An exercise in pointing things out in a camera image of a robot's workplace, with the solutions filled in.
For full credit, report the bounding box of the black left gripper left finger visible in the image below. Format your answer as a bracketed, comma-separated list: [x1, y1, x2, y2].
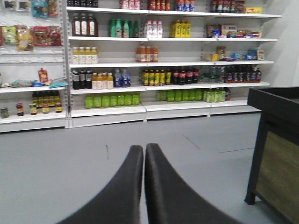
[60, 145, 143, 224]

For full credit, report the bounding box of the black wooden produce stand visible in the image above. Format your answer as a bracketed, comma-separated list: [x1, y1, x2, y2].
[244, 87, 299, 224]

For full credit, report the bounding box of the white supermarket shelving unit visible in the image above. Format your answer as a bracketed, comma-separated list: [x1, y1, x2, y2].
[0, 0, 280, 133]

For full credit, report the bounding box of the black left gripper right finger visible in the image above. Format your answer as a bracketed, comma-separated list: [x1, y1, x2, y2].
[144, 143, 238, 224]

